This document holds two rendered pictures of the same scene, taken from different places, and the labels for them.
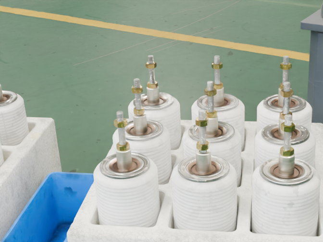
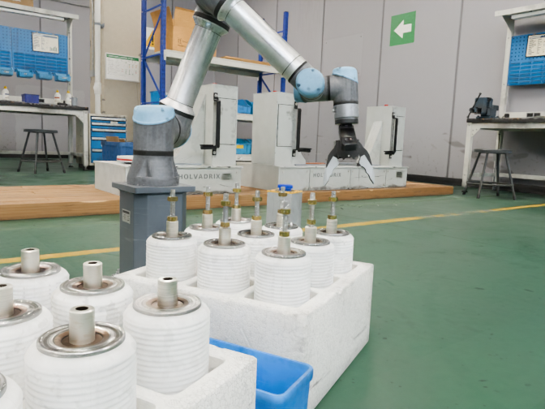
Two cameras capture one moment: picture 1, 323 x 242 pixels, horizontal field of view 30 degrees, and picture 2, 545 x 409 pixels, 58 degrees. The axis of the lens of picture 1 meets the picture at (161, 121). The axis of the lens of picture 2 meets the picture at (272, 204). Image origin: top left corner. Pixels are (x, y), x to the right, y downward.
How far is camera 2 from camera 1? 1.07 m
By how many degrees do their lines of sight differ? 73
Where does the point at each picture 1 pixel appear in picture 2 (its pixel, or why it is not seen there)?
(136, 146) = (246, 250)
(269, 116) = (244, 226)
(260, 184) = (338, 239)
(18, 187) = not seen: hidden behind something
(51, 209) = not seen: hidden behind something
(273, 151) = (295, 233)
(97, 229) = (309, 306)
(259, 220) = (337, 268)
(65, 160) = not seen: outside the picture
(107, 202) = (301, 281)
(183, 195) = (325, 258)
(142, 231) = (322, 294)
